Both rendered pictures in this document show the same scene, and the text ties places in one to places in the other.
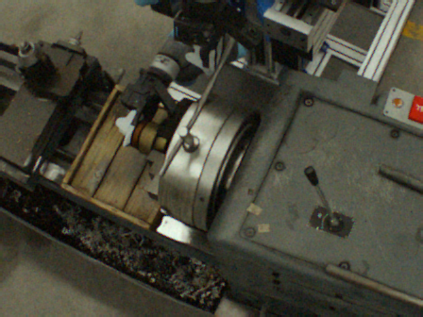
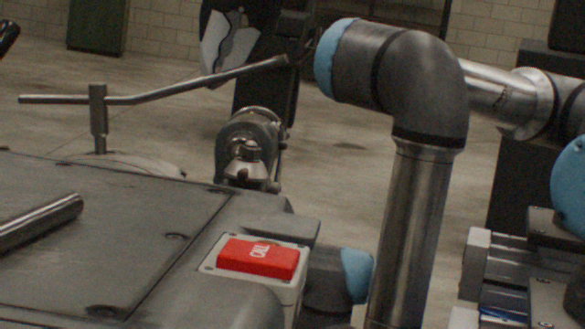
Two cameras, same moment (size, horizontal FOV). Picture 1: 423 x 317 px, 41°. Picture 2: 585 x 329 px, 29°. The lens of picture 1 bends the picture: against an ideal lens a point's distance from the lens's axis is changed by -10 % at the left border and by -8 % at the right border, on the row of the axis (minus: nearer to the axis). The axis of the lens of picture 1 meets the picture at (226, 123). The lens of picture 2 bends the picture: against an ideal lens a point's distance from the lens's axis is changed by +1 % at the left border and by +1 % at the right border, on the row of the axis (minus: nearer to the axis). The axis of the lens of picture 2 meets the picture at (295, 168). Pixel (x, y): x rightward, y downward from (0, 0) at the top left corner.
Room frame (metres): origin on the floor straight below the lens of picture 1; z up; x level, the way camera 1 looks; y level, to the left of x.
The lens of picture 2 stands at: (0.12, -1.18, 1.49)
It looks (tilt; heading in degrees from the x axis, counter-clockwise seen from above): 10 degrees down; 60
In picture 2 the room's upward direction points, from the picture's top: 9 degrees clockwise
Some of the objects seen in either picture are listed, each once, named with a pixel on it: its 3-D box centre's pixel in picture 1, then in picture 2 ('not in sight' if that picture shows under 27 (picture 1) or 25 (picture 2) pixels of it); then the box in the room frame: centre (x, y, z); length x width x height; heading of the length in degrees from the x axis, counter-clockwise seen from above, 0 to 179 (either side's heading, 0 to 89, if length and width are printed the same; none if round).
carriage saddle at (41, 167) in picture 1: (30, 108); not in sight; (0.97, 0.60, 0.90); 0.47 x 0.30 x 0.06; 146
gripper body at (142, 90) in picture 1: (145, 93); not in sight; (0.82, 0.19, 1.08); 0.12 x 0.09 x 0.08; 144
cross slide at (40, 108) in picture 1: (38, 101); not in sight; (0.96, 0.55, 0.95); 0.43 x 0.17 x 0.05; 146
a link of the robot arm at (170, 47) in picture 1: (177, 47); (332, 274); (0.94, 0.09, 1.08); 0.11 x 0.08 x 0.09; 144
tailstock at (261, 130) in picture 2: not in sight; (241, 175); (1.28, 1.06, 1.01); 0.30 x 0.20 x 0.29; 56
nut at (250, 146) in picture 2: (25, 46); (249, 150); (1.01, 0.51, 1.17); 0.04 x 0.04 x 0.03
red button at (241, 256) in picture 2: (422, 111); (258, 263); (0.53, -0.43, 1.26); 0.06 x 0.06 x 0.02; 56
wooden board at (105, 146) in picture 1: (131, 155); not in sight; (0.75, 0.28, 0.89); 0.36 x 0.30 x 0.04; 146
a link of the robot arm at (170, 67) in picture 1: (162, 69); not in sight; (0.88, 0.14, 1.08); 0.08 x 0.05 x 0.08; 54
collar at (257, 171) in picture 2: (28, 52); (247, 168); (1.01, 0.51, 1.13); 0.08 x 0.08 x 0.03
